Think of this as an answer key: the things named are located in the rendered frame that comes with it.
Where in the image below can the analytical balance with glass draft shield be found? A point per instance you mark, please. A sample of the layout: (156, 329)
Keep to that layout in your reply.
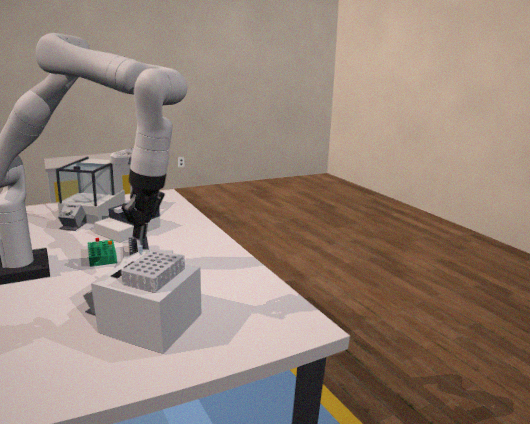
(92, 201)

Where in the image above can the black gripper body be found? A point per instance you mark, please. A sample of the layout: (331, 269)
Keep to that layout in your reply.
(143, 186)

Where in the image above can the green tube rack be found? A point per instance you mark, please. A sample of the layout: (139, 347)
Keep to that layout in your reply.
(98, 259)

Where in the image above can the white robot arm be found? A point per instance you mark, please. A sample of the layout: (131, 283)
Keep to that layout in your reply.
(151, 88)

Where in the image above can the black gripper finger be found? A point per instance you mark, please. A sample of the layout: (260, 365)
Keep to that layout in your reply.
(129, 211)
(151, 211)

